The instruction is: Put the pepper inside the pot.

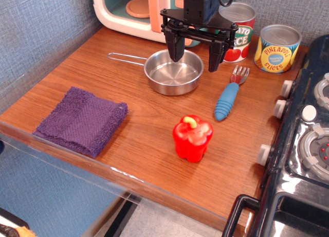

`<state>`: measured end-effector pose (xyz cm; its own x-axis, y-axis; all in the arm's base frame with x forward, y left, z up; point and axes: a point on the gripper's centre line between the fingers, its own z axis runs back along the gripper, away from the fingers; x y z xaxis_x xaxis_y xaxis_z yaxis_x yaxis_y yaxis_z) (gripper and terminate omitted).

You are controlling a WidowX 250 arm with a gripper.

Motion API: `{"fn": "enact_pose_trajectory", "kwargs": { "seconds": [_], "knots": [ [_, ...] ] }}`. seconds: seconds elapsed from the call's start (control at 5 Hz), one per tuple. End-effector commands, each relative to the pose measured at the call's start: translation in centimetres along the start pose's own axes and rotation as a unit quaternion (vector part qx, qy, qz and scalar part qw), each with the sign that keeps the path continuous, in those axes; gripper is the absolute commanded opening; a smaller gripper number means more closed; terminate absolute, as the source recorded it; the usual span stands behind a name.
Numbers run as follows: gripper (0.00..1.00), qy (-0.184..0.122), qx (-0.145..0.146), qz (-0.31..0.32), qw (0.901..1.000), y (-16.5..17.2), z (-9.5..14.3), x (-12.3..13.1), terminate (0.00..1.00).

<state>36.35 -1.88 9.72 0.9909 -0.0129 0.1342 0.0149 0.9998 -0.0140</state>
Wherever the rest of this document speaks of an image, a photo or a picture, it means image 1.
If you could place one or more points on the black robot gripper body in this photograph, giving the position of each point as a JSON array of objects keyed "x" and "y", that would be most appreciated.
[{"x": 201, "y": 20}]

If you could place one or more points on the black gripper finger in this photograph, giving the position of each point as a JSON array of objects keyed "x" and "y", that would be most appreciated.
[
  {"x": 175, "y": 44},
  {"x": 217, "y": 51}
]

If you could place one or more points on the red toy bell pepper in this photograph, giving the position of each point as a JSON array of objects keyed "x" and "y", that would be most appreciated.
[{"x": 191, "y": 136}]

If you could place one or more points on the small steel pot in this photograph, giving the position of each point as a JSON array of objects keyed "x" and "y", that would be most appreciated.
[{"x": 165, "y": 76}]

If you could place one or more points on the tomato sauce can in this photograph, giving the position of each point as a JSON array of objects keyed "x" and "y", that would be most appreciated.
[{"x": 244, "y": 16}]

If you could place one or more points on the toy microwave oven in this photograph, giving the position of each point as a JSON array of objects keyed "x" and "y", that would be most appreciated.
[{"x": 140, "y": 18}]

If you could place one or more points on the pineapple slices can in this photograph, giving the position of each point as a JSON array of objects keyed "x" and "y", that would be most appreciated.
[{"x": 277, "y": 48}]

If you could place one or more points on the purple folded towel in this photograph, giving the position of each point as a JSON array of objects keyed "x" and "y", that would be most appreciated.
[{"x": 82, "y": 122}]

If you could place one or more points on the black toy stove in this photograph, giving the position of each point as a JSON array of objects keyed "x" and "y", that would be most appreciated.
[{"x": 294, "y": 199}]

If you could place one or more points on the blue handled toy fork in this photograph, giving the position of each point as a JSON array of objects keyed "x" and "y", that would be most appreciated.
[{"x": 225, "y": 102}]

